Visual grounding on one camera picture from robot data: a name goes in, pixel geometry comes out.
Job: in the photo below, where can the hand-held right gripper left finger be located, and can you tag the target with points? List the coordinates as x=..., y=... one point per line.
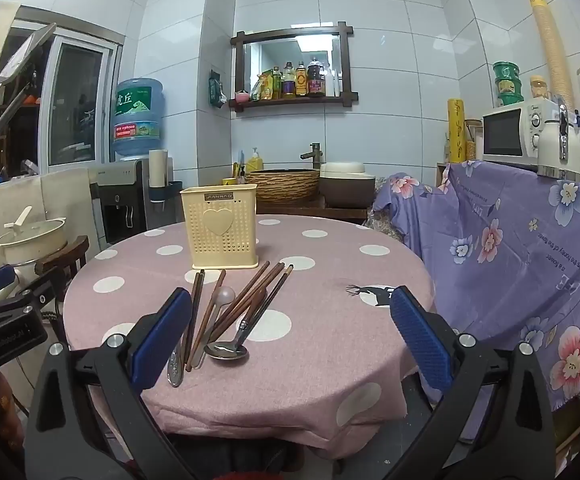
x=162, y=332

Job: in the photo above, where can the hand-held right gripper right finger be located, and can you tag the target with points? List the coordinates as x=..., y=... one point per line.
x=420, y=332

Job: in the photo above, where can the stainless steel spoon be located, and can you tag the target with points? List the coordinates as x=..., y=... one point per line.
x=174, y=375
x=227, y=351

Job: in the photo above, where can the thin brown chopstick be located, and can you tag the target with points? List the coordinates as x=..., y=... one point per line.
x=209, y=312

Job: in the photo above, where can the pearl white spoon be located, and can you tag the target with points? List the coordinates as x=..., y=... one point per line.
x=227, y=294

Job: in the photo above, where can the cream plastic utensil holder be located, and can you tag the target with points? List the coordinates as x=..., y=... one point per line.
x=219, y=230

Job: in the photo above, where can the cream electric pot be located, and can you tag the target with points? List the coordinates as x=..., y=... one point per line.
x=32, y=242

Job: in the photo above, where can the dark wooden chair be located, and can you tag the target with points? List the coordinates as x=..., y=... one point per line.
x=62, y=257

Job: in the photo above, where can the purple floral cloth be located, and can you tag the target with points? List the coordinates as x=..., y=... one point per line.
x=495, y=285

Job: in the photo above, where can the pink polka dot tablecloth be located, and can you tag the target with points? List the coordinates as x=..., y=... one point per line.
x=320, y=360

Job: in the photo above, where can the beige cloth cover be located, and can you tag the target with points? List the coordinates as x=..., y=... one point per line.
x=64, y=195

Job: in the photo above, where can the grey water dispenser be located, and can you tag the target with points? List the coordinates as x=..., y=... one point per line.
x=119, y=195

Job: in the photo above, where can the paper cup dispenser tube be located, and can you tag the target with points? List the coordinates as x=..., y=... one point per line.
x=157, y=175

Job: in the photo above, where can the dark wooden counter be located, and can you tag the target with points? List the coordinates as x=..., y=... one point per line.
x=310, y=212

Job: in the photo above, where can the brown and white cooker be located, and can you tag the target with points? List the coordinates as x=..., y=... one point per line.
x=347, y=185

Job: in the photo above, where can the yellow cup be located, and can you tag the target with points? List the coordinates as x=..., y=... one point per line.
x=228, y=181

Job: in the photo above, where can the woven basket basin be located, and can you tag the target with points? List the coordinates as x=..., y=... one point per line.
x=282, y=185

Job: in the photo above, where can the window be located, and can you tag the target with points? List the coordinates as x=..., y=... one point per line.
x=69, y=105

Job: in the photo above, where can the yellow soap pump bottle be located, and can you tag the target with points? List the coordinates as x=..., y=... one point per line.
x=255, y=161

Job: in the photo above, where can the yellow roll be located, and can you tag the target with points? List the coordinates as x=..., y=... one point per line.
x=456, y=132

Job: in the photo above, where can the bronze faucet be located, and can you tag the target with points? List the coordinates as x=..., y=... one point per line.
x=316, y=155

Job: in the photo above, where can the blue water bottle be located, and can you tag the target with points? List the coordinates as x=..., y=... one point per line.
x=137, y=117

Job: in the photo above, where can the white microwave oven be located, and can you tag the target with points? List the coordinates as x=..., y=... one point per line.
x=512, y=132

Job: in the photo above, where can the white thermos jug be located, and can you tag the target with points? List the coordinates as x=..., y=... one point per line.
x=550, y=147

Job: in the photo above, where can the phone on stand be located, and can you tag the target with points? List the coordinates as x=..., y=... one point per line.
x=22, y=55

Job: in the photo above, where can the green hanging packet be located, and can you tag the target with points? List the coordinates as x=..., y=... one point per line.
x=215, y=91

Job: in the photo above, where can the pink bowl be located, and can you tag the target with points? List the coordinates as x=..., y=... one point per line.
x=241, y=96

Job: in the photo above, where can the white bottle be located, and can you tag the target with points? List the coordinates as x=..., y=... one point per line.
x=331, y=80

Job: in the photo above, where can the yellow snack packet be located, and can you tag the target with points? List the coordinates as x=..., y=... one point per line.
x=265, y=85

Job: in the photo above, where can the small yellow jar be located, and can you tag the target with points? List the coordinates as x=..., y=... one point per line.
x=539, y=87

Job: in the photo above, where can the small green bottle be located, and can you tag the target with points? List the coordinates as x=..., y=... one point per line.
x=276, y=82

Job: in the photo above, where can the dark sauce bottle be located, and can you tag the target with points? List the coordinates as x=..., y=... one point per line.
x=316, y=77

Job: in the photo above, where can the amber oil bottle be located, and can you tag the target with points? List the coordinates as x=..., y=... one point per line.
x=289, y=81
x=301, y=80

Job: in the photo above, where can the long stack of yellow cups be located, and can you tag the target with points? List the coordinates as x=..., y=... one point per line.
x=550, y=40

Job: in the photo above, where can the wooden framed mirror shelf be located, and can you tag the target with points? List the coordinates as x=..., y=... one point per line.
x=290, y=35

